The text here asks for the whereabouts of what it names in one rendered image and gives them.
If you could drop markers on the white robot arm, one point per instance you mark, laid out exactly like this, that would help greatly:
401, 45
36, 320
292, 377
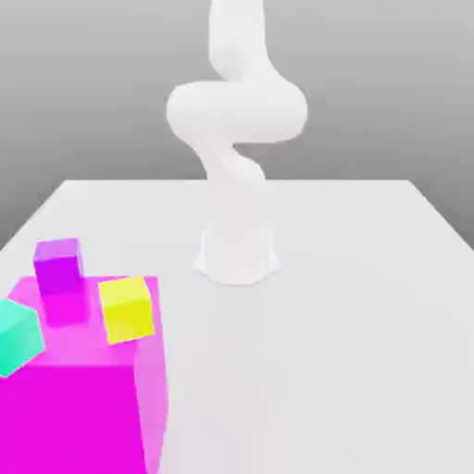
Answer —
237, 111

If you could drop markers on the small yellow cube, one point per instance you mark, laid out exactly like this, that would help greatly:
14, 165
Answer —
127, 311

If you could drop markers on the small purple cube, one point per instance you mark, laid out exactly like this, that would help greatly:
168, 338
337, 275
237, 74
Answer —
57, 270

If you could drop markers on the small teal cube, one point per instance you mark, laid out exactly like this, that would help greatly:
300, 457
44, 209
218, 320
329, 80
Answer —
16, 339

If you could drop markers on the large magenta box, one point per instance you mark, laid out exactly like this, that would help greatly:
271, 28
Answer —
74, 407

